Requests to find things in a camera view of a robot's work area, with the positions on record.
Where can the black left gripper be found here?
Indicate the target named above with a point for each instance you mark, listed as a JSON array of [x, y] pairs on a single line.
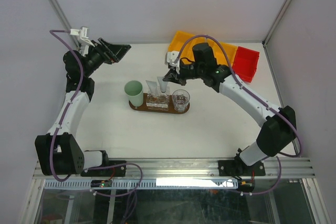
[[111, 53]]

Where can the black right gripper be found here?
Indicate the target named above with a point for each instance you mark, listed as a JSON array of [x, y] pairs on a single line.
[[169, 77]]

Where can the clear plastic cup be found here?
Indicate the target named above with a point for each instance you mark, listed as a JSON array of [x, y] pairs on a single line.
[[181, 99]]

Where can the clear acrylic toothbrush holder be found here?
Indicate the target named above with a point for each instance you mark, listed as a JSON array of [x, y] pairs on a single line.
[[161, 102]]

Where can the green plastic cup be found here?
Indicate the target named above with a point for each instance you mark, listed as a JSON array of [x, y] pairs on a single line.
[[134, 92]]

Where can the brown oval wooden tray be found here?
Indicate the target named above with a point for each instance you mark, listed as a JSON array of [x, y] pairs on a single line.
[[144, 108]]

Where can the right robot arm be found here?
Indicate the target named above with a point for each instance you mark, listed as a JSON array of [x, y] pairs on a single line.
[[277, 125]]

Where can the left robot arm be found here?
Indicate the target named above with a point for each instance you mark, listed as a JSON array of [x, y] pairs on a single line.
[[58, 151]]

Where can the yellow bin left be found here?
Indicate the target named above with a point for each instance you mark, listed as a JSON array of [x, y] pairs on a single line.
[[178, 41]]

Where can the yellow bin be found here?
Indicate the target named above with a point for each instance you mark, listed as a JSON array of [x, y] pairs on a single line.
[[178, 41], [219, 55]]

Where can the yellow bin right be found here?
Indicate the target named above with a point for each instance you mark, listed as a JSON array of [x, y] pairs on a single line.
[[219, 55]]

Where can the red plastic bin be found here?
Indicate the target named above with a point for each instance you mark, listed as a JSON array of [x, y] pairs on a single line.
[[245, 63]]

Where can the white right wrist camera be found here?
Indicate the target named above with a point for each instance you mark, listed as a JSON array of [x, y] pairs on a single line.
[[172, 59]]

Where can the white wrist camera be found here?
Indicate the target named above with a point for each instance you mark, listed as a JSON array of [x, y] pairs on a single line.
[[82, 35], [172, 59]]

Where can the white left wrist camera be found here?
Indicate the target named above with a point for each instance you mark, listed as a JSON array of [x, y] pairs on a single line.
[[82, 35]]

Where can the left aluminium corner post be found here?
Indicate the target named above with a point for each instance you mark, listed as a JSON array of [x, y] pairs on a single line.
[[56, 6]]

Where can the aluminium corner post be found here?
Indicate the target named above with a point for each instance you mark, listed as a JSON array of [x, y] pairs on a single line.
[[56, 6], [277, 21]]

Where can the white slotted cable duct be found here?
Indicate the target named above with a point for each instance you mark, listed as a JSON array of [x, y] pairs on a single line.
[[159, 183]]

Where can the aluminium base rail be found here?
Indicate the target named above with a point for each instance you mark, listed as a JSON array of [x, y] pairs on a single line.
[[290, 168]]

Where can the right aluminium corner post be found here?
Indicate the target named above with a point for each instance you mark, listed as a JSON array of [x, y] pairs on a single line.
[[277, 21]]

